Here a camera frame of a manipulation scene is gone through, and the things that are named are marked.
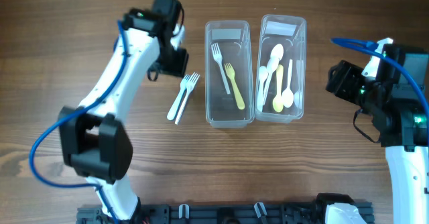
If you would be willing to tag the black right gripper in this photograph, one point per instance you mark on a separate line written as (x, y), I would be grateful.
(340, 83)

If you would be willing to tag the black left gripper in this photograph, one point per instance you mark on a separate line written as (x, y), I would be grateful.
(178, 66)

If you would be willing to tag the light blue plastic fork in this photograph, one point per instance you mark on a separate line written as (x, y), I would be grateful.
(174, 108)

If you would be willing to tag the white long plastic fork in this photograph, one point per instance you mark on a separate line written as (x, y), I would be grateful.
(190, 85)

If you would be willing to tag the small white plastic fork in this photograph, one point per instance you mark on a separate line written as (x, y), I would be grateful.
(218, 58)

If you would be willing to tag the cream yellow plastic fork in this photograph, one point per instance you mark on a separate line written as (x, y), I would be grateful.
(231, 75)

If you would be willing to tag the white spoon bowl down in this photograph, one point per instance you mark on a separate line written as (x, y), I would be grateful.
(287, 95)

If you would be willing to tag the clear plastic container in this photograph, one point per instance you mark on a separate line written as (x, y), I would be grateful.
(234, 41)
(291, 33)

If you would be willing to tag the yellow plastic spoon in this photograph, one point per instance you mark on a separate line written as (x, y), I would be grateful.
(277, 100)

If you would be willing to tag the white spoon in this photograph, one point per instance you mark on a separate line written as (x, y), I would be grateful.
(277, 51)
(271, 68)
(262, 76)

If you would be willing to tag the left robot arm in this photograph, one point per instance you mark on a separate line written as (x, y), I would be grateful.
(93, 137)

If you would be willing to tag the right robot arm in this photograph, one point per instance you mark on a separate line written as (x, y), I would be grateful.
(395, 99)

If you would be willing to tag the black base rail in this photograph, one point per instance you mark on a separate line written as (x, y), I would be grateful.
(257, 213)

